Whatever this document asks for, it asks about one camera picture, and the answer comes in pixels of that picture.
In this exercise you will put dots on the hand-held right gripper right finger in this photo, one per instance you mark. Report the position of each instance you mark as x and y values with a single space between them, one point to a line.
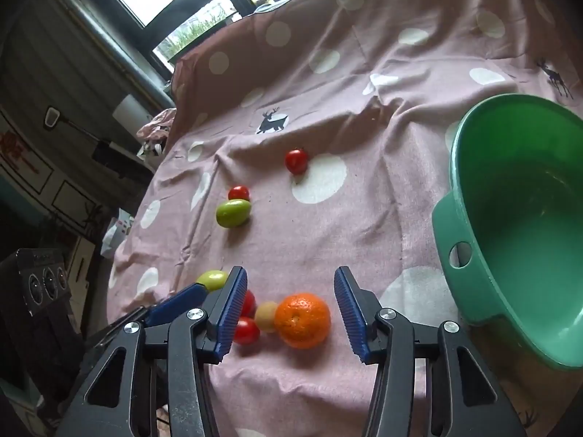
348 318

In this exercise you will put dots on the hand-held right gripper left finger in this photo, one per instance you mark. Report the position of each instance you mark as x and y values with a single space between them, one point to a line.
232 314

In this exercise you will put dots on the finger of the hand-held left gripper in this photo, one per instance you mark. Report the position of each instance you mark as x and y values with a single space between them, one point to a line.
177 302

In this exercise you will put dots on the red cherry tomato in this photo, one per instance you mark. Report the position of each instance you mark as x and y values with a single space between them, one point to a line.
246 330
238 192
250 302

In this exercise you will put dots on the tan longan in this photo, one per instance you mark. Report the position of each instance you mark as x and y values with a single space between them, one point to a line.
265 316

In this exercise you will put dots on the round yellow-green jujube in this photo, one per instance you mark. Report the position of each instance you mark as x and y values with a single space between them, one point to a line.
212 279

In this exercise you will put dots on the orange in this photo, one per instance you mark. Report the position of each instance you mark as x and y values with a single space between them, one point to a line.
303 321

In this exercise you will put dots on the elongated green jujube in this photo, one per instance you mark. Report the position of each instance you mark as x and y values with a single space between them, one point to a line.
233 213

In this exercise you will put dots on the green plastic basin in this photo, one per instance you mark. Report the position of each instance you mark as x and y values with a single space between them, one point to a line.
524 218

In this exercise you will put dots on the white cabinet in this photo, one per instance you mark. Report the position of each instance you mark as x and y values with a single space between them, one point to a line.
84 259

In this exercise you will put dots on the black printed box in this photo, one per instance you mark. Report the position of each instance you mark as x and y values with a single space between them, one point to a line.
41 282

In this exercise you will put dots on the white printed plastic bag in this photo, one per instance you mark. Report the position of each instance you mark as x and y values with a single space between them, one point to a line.
116 232

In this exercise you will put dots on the black and white bag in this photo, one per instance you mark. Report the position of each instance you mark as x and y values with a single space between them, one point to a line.
150 149

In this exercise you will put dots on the cherry tomato with stem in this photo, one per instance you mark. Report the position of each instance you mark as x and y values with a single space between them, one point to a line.
297 160

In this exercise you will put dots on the pink plastic bag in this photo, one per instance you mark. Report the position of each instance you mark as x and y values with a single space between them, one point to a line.
157 125

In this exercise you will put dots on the white paper towel roll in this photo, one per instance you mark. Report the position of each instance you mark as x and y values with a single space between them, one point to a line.
130 111

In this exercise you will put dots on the pink dotted blanket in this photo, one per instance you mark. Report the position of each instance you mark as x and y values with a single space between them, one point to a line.
364 100

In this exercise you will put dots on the grey metal pipe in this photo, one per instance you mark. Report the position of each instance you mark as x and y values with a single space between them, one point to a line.
123 61

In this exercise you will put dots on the wall poster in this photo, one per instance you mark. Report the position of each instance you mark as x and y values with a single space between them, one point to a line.
16 150

